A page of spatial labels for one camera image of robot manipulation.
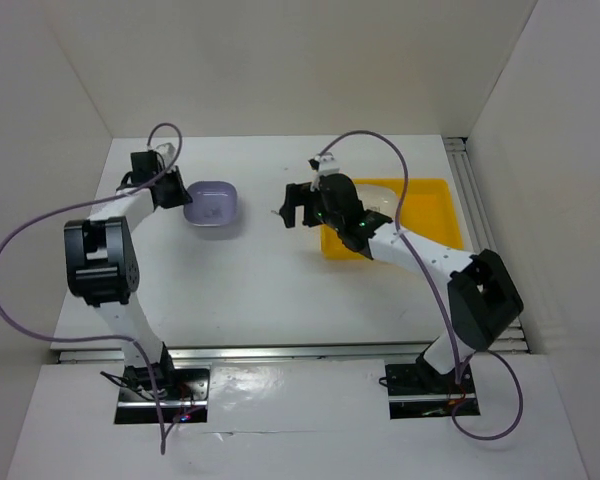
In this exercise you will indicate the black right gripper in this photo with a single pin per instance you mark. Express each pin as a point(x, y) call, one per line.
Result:
point(299, 194)

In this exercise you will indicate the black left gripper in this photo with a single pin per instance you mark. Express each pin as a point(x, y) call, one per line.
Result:
point(180, 197)

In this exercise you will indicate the cream panda plate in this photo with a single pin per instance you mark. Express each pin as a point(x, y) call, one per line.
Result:
point(378, 199)

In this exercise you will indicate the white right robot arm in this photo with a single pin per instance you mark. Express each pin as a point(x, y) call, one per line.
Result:
point(474, 291)

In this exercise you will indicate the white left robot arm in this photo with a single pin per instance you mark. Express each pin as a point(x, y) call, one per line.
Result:
point(103, 270)

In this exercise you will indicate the yellow plastic bin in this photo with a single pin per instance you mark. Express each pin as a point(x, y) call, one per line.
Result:
point(428, 208)

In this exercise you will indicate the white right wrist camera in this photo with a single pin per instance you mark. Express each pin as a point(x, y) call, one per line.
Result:
point(322, 165)

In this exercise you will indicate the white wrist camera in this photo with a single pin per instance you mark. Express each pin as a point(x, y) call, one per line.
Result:
point(167, 151)
point(322, 165)

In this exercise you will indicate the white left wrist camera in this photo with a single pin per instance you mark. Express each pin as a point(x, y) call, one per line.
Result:
point(167, 151)

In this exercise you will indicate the aluminium side rail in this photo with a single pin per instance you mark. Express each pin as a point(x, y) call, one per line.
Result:
point(513, 340)

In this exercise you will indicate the aluminium table edge rail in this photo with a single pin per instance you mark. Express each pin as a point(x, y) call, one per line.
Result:
point(297, 352)

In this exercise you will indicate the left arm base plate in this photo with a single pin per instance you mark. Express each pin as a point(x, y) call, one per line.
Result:
point(185, 402)

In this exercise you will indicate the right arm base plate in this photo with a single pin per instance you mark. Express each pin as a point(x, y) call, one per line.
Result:
point(414, 394)

